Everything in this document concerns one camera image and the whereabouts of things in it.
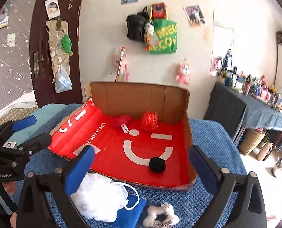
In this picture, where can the blue fabric pouch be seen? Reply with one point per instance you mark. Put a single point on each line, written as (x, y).
(129, 219)

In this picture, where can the blue cloth covered table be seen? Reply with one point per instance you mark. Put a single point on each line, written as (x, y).
(237, 112)

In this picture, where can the photo collage on wall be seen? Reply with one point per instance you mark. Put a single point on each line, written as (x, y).
(194, 15)

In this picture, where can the small white plush keychain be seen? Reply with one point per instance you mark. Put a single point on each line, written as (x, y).
(149, 29)

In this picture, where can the red mesh bath pouf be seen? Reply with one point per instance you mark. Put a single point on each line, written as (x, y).
(149, 121)

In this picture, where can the orange capped stick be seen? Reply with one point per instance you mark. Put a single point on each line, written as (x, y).
(119, 63)

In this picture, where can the wall mirror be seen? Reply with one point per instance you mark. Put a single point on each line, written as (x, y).
(223, 43)

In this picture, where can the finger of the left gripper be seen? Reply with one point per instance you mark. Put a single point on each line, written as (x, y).
(10, 127)
(34, 145)

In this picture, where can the white plush lamb toy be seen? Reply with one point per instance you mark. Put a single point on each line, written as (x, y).
(161, 216)

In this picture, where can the beige hanging organizer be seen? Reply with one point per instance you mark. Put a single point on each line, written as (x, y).
(57, 54)

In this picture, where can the dark brown door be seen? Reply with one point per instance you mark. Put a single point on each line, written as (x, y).
(40, 61)

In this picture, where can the wicker basket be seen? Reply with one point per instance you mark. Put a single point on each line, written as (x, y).
(251, 139)

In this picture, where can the green plush toy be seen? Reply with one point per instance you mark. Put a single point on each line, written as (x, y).
(67, 45)

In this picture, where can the black backpack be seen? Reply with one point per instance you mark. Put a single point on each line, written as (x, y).
(136, 25)

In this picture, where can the white mesh bath pouf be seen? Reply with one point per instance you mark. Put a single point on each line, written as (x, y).
(100, 198)

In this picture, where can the black yarn pompom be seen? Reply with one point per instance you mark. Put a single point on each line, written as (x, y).
(157, 165)

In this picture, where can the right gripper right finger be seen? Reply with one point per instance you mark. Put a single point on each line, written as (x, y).
(216, 182)

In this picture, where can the red lined cardboard box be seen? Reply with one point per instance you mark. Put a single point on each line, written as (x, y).
(123, 152)

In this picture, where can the pink plush pig toy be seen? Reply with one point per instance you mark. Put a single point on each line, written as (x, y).
(183, 75)

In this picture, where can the white plastic bag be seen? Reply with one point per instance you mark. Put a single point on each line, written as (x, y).
(62, 81)

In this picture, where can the photo on door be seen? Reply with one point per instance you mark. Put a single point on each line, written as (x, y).
(52, 8)

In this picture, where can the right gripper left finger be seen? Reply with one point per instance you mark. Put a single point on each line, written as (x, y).
(65, 181)

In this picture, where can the green tote bag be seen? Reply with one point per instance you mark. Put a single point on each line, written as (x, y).
(164, 39)

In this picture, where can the person left hand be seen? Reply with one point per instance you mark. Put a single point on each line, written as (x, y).
(8, 207)

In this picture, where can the red phone pouch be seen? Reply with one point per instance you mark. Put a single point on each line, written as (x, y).
(158, 11)

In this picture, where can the red knitted toy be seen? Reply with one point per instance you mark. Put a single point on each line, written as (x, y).
(123, 120)

